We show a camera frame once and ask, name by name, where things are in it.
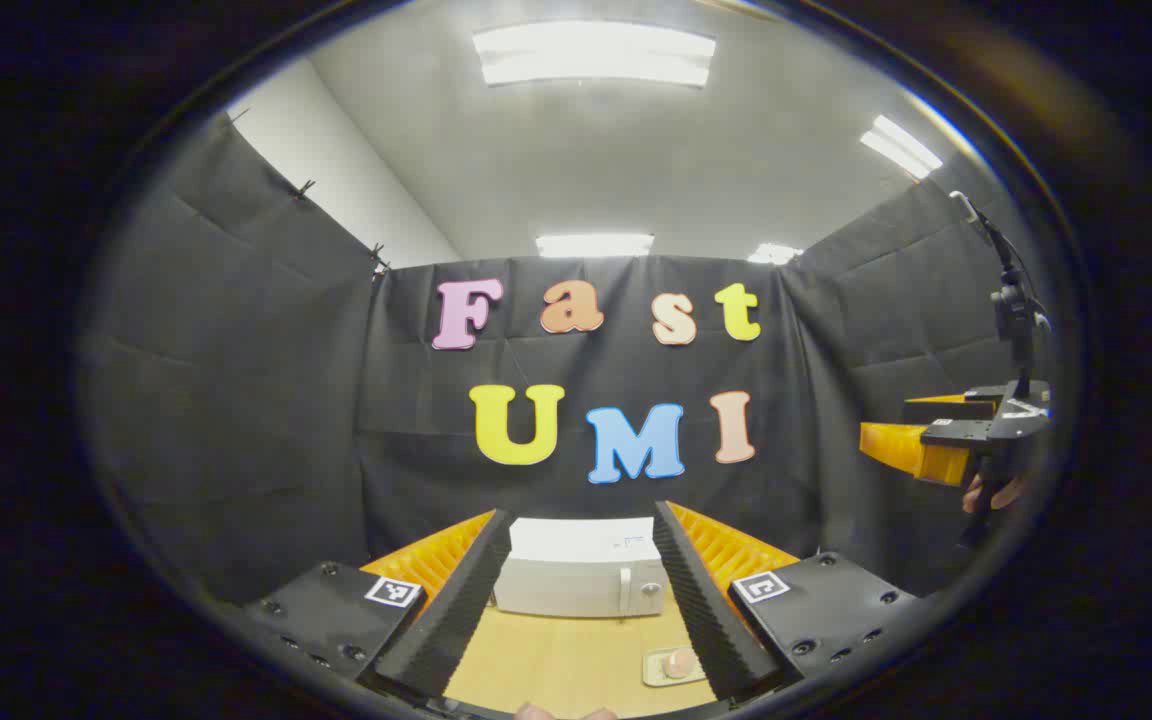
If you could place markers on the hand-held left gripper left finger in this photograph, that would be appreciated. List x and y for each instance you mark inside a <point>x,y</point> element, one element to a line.
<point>456,610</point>

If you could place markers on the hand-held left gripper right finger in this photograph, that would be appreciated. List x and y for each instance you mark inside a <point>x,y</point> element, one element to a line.
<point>701,610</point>

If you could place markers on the white microwave oven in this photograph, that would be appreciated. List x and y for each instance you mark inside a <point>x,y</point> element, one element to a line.
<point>576,575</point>

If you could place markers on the pale green tray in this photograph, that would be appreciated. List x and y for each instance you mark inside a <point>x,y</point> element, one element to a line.
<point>653,668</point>

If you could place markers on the pink round bun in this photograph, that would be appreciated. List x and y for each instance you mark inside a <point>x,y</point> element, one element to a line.
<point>679,663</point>

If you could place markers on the black backdrop cloth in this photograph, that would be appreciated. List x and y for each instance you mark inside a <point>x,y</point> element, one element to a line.
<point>236,400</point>

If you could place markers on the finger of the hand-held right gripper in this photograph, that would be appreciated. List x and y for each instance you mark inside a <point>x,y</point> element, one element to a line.
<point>911,450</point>
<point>976,405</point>

